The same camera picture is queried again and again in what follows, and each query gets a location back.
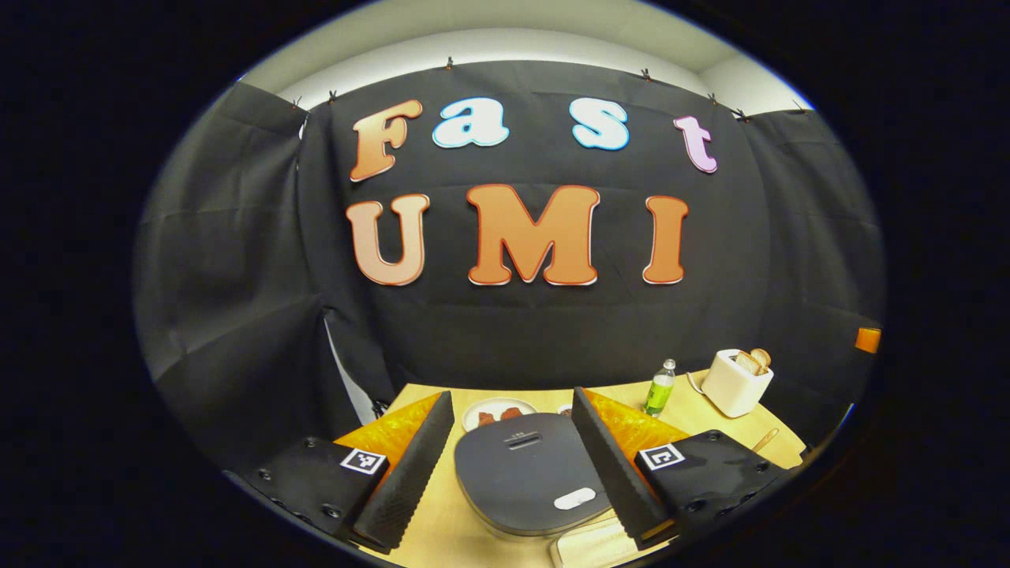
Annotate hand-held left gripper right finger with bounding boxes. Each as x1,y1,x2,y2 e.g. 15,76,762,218
571,387,792,553

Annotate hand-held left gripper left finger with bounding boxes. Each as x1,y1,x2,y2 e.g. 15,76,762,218
225,390,456,555

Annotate dark grey rice cooker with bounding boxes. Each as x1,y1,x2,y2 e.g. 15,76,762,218
454,413,626,542

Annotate cream rectangular container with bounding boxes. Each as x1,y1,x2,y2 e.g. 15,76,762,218
550,517,673,568

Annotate white round plate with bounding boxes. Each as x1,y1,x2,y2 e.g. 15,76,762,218
462,397,540,433

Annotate green drink bottle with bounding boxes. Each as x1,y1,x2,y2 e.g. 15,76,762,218
643,359,677,417

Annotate white toaster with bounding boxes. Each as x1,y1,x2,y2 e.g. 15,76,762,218
701,349,774,418

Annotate black backdrop cloth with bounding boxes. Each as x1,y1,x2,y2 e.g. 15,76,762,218
133,62,885,474

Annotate row of black cloth clips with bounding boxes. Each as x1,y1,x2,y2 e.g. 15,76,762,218
290,55,810,123

